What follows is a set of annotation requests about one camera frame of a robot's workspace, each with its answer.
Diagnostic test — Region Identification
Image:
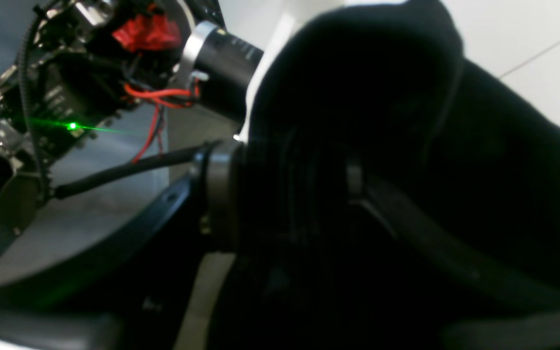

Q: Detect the black T-shirt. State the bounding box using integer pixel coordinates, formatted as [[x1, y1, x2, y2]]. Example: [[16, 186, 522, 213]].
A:
[[207, 0, 560, 350]]

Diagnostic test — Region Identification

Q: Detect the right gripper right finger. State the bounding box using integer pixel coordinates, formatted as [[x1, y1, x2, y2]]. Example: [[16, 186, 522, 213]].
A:
[[346, 162, 560, 350]]

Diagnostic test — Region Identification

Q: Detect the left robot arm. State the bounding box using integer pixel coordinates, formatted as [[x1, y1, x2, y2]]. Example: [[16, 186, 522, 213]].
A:
[[0, 0, 264, 257]]

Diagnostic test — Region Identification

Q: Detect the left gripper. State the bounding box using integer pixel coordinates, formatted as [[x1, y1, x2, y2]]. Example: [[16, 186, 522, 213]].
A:
[[171, 21, 271, 141]]

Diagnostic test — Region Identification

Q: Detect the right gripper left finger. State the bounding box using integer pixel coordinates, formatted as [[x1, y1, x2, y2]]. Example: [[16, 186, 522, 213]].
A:
[[0, 141, 245, 350]]

